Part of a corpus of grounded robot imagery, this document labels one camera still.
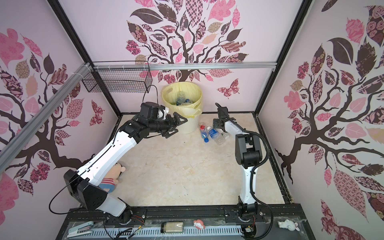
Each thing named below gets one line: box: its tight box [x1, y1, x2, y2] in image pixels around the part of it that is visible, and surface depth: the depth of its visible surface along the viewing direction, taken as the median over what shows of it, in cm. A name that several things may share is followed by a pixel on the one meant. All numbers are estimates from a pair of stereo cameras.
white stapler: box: [66, 221, 94, 238], surface depth 71 cm
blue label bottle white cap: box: [176, 91, 186, 106], surface depth 103 cm
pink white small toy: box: [193, 219, 206, 230], surface depth 69 cm
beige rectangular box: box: [160, 221, 184, 233], surface depth 69 cm
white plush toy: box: [277, 219, 300, 232], surface depth 71 cm
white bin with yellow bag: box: [161, 81, 203, 134], surface depth 103 cm
